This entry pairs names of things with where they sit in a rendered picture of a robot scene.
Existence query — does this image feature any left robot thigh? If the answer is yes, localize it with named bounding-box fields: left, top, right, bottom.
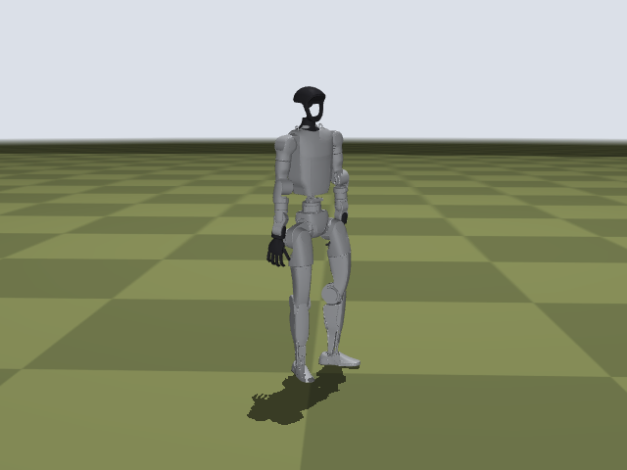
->
left=320, top=217, right=351, bottom=305

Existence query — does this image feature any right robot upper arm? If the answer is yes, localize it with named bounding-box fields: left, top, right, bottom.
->
left=274, top=134, right=298, bottom=195

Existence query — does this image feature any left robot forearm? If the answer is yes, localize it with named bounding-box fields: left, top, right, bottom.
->
left=333, top=176, right=350, bottom=221

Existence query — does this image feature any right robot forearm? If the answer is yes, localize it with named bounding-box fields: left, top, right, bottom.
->
left=272, top=180, right=289, bottom=236

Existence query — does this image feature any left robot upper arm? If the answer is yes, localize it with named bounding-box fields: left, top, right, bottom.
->
left=330, top=130, right=350, bottom=186

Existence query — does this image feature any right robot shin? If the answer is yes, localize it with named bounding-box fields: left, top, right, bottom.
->
left=289, top=295, right=310, bottom=367

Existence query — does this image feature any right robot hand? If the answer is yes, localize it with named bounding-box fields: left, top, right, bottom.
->
left=266, top=226, right=290, bottom=266

